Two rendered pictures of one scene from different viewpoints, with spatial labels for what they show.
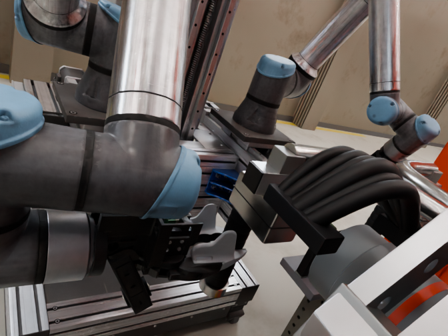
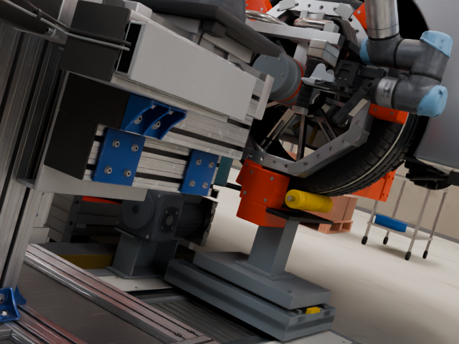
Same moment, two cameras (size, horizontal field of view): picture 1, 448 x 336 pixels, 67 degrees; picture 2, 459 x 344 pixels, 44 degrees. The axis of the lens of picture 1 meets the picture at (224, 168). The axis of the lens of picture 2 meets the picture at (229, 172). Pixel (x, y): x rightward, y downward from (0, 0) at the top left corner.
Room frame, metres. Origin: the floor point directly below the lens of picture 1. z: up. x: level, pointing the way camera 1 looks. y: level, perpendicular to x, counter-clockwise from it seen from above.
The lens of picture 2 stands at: (1.04, 1.36, 0.63)
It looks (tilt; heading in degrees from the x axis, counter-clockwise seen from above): 3 degrees down; 251
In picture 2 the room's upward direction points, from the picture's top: 17 degrees clockwise
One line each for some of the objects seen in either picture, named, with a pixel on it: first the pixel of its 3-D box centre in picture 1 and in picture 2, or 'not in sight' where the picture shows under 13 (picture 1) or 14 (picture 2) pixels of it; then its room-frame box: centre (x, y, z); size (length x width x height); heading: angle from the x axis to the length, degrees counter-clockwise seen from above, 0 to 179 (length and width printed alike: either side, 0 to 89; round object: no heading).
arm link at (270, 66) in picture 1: (273, 77); not in sight; (1.14, -0.04, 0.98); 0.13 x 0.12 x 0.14; 151
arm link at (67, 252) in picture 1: (67, 243); (388, 91); (0.28, 0.13, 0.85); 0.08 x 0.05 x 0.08; 37
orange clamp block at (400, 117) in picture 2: not in sight; (389, 107); (0.13, -0.08, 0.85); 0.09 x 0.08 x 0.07; 127
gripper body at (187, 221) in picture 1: (141, 235); (358, 82); (0.33, 0.06, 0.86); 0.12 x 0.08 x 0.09; 127
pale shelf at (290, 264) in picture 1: (337, 271); not in sight; (1.07, -0.52, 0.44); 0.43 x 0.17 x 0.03; 127
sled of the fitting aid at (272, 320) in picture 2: not in sight; (250, 293); (0.21, -0.45, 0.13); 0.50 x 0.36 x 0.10; 127
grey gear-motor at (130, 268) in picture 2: not in sight; (170, 230); (0.51, -0.61, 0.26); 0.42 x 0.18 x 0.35; 37
